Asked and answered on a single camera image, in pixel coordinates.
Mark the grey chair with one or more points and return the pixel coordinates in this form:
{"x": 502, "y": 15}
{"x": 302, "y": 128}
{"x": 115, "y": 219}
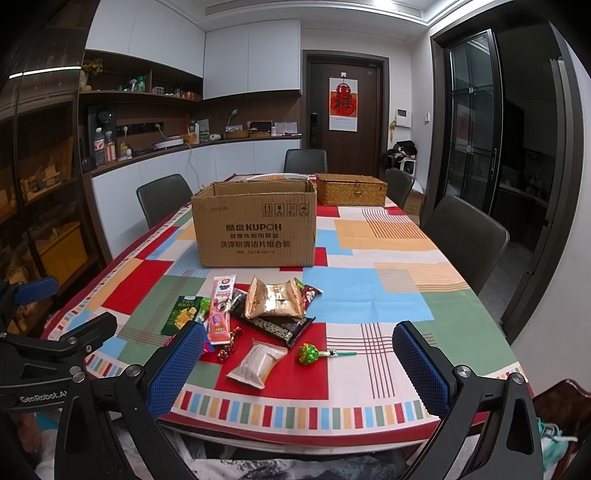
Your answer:
{"x": 470, "y": 239}
{"x": 399, "y": 186}
{"x": 161, "y": 197}

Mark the foil candy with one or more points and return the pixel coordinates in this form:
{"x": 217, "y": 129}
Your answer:
{"x": 229, "y": 348}

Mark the black coffee machine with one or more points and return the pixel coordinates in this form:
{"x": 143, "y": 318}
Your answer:
{"x": 107, "y": 121}

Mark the black snack packet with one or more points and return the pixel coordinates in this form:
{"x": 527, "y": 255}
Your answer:
{"x": 282, "y": 328}

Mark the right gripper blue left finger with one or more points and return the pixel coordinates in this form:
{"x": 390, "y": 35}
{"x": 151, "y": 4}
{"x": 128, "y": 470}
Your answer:
{"x": 87, "y": 446}

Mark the water bottle red label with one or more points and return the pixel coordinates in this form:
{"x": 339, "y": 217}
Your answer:
{"x": 99, "y": 147}

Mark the brown cardboard box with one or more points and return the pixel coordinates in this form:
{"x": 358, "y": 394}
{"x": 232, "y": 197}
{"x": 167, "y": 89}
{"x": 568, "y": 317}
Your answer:
{"x": 252, "y": 224}

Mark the woven wicker box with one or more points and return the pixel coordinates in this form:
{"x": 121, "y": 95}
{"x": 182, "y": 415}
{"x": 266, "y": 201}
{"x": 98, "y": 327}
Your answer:
{"x": 350, "y": 190}

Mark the gold fortune biscuit bag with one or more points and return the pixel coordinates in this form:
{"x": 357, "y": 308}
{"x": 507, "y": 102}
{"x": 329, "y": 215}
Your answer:
{"x": 278, "y": 300}

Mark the green lollipop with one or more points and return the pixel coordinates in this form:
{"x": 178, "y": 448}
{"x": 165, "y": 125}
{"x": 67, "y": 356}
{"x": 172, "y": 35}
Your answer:
{"x": 308, "y": 354}

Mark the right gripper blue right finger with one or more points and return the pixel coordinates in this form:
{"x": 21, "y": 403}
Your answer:
{"x": 509, "y": 445}

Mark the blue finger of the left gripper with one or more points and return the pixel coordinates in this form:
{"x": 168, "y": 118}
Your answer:
{"x": 73, "y": 347}
{"x": 36, "y": 291}

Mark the grey chair right far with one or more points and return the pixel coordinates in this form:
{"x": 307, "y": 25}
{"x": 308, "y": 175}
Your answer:
{"x": 399, "y": 186}

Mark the green cracker packet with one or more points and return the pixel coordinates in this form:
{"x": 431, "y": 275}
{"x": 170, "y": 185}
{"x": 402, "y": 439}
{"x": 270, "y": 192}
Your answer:
{"x": 186, "y": 309}

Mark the grey chair left side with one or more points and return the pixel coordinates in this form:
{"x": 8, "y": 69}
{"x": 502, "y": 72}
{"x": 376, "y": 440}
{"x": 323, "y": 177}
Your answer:
{"x": 161, "y": 197}

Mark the colourful checked tablecloth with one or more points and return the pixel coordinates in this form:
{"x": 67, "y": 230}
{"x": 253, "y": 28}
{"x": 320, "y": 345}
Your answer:
{"x": 295, "y": 355}

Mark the red fu door poster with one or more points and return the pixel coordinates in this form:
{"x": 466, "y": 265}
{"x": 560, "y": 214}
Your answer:
{"x": 343, "y": 104}

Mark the white shoe rack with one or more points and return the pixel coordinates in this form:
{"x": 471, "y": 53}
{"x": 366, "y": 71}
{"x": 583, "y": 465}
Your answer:
{"x": 409, "y": 165}

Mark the pink candy stick packet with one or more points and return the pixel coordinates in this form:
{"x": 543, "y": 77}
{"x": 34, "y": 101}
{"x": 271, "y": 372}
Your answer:
{"x": 218, "y": 321}

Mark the small red dark packet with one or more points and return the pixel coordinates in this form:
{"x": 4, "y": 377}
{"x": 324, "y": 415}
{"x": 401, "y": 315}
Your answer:
{"x": 308, "y": 294}

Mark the grey chair right near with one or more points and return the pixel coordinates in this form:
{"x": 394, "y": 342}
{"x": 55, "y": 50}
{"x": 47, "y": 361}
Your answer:
{"x": 470, "y": 239}

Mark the dark wooden door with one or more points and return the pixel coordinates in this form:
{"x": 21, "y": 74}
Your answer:
{"x": 348, "y": 153}

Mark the grey chair far end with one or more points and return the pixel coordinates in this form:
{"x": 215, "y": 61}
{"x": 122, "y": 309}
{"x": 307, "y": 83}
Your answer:
{"x": 306, "y": 161}

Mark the white snack packet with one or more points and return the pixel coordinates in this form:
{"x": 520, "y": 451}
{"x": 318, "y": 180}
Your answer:
{"x": 256, "y": 366}

